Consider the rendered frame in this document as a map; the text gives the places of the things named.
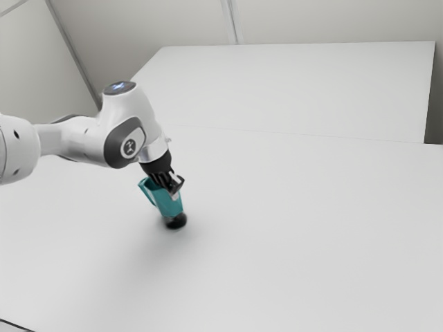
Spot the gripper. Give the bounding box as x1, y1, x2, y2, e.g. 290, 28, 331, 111
138, 151, 186, 202

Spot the teal faceted mug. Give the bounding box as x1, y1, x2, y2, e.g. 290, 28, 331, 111
138, 176, 188, 230

